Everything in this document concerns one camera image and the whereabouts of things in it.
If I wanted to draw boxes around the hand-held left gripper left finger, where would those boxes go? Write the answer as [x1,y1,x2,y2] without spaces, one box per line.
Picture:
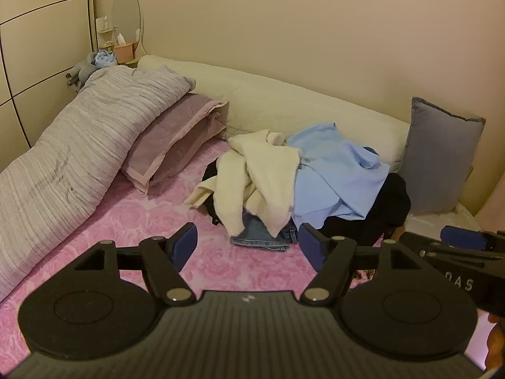
[71,223,198,306]

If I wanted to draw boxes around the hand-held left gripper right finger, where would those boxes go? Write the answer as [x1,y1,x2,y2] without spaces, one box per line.
[299,223,425,306]

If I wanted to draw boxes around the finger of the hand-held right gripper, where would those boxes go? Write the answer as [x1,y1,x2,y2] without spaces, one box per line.
[399,232,505,264]
[441,225,505,251]

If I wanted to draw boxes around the cream knit sweater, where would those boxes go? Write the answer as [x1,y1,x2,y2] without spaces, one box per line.
[185,128,302,238]

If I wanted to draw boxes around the white mattress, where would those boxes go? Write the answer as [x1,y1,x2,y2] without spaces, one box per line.
[406,201,484,233]

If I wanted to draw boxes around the pink floral blanket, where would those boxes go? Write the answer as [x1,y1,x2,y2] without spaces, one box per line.
[0,138,407,368]

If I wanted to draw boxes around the blue jeans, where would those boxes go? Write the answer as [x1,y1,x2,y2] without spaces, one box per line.
[230,210,298,252]

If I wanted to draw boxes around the black garment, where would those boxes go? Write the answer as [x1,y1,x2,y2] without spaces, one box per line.
[201,157,412,247]

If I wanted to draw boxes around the light blue shirt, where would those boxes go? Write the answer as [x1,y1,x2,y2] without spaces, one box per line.
[286,122,391,227]

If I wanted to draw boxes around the grey-blue cushion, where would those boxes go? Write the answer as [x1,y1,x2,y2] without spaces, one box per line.
[398,97,487,216]

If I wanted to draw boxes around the purple pillow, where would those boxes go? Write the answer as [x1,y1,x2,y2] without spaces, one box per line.
[120,93,229,195]

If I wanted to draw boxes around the grey striped duvet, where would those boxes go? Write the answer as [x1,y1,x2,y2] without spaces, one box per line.
[0,64,197,303]

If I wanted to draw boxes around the cream headboard cushion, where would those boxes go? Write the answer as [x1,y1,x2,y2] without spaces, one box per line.
[137,54,411,172]

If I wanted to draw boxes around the pink tissue box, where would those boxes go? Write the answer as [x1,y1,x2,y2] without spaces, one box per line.
[114,33,137,64]

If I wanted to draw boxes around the blue fabric bundle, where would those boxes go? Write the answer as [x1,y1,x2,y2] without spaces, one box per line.
[92,49,117,68]

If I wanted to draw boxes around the grey plush toy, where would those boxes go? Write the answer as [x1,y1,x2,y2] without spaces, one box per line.
[65,52,99,89]

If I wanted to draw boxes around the small white shelf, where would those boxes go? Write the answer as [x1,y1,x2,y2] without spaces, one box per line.
[95,16,114,49]

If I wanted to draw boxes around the cream wardrobe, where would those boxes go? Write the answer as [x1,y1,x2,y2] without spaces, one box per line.
[0,0,97,174]

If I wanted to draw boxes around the oval vanity mirror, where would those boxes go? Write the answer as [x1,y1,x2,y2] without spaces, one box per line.
[111,0,145,55]

